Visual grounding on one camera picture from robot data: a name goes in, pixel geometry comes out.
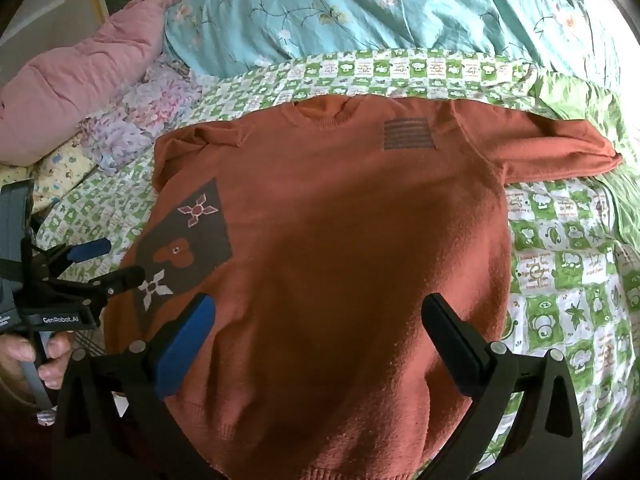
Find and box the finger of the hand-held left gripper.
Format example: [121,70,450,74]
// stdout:
[45,266,146,308]
[32,238,112,281]

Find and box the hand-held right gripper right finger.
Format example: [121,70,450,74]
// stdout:
[415,292,583,480]

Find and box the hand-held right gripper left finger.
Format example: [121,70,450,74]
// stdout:
[50,294,217,480]

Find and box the orange knit sweater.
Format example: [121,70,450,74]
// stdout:
[116,94,623,480]

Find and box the person's left hand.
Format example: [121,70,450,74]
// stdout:
[0,332,73,411]

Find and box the yellow printed cloth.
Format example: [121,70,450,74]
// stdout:
[0,132,96,211]

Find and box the green checked bed sheet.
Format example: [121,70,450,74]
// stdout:
[30,47,640,480]

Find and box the pale floral pillow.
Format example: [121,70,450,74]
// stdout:
[80,52,211,176]

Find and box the plain green blanket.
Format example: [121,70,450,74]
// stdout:
[527,71,640,241]

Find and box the teal floral duvet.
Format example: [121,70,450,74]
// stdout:
[162,0,623,93]

